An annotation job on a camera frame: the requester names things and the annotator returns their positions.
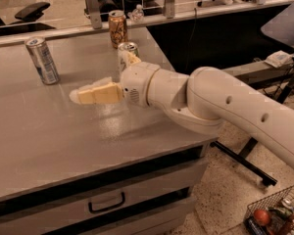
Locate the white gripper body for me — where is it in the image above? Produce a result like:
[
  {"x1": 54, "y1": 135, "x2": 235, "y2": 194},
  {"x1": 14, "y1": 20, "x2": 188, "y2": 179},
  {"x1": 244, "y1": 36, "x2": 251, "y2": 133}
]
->
[{"x1": 121, "y1": 62, "x2": 160, "y2": 107}]

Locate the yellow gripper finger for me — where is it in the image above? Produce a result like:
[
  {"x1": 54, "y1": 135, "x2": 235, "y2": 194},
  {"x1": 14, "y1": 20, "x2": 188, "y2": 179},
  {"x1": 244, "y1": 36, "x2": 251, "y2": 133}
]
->
[
  {"x1": 122, "y1": 51, "x2": 141, "y2": 67},
  {"x1": 77, "y1": 82, "x2": 123, "y2": 105}
]

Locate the silver blue redbull can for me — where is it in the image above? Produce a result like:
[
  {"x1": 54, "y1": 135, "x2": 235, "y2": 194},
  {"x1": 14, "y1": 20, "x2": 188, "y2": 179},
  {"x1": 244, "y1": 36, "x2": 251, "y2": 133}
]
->
[{"x1": 24, "y1": 36, "x2": 60, "y2": 85}]

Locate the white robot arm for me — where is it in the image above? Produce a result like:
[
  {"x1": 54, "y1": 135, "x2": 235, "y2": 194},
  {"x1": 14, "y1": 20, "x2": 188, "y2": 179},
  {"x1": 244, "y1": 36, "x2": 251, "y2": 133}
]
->
[{"x1": 70, "y1": 53, "x2": 294, "y2": 169}]

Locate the brown patterned tea can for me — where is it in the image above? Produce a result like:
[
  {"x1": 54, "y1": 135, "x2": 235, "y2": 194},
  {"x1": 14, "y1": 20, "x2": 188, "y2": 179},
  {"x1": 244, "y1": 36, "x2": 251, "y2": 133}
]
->
[{"x1": 108, "y1": 10, "x2": 128, "y2": 48}]

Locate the small clear bottle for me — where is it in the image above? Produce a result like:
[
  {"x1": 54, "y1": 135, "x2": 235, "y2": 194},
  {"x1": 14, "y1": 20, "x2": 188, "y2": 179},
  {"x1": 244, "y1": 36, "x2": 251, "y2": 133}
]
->
[{"x1": 127, "y1": 4, "x2": 144, "y2": 23}]

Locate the grey drawer cabinet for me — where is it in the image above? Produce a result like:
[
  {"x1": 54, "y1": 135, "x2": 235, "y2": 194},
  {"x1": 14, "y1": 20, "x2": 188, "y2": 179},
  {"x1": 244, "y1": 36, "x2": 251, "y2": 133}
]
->
[{"x1": 0, "y1": 144, "x2": 211, "y2": 235}]

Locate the black office chair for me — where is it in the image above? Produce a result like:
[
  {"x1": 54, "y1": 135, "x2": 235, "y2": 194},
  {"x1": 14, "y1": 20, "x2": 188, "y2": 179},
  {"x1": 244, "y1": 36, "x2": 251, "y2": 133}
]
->
[{"x1": 0, "y1": 0, "x2": 54, "y2": 36}]

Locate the white wipes packet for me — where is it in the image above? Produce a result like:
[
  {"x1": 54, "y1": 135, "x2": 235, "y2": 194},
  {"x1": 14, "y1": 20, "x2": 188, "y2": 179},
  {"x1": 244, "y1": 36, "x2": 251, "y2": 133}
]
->
[{"x1": 265, "y1": 51, "x2": 294, "y2": 68}]

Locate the red apple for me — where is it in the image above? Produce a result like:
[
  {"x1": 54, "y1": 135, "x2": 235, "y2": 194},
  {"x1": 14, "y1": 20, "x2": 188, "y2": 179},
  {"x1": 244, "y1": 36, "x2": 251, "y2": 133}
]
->
[{"x1": 253, "y1": 210, "x2": 270, "y2": 226}]

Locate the green packet in basket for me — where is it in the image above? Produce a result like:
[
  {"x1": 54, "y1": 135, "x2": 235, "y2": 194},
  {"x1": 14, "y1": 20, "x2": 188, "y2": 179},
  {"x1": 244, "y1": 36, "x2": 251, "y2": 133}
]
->
[{"x1": 269, "y1": 208, "x2": 292, "y2": 220}]

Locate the black hanging cable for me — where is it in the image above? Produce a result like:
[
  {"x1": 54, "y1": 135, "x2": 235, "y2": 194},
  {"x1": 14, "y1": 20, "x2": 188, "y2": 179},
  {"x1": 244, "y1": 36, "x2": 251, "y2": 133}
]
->
[{"x1": 184, "y1": 7, "x2": 198, "y2": 67}]

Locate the black drawer handle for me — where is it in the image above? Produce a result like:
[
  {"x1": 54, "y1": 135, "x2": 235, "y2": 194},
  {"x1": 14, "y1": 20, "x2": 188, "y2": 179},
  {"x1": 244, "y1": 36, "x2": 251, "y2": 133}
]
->
[{"x1": 87, "y1": 192, "x2": 125, "y2": 214}]

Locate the black metal floor frame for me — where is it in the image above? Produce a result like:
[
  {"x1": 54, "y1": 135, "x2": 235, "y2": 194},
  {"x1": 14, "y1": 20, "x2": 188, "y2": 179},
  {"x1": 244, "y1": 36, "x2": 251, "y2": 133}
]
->
[{"x1": 209, "y1": 137, "x2": 278, "y2": 187}]

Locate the black wire basket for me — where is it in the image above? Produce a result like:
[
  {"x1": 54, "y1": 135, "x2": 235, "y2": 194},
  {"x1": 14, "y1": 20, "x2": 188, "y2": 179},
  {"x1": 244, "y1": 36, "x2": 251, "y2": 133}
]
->
[{"x1": 244, "y1": 185, "x2": 294, "y2": 235}]

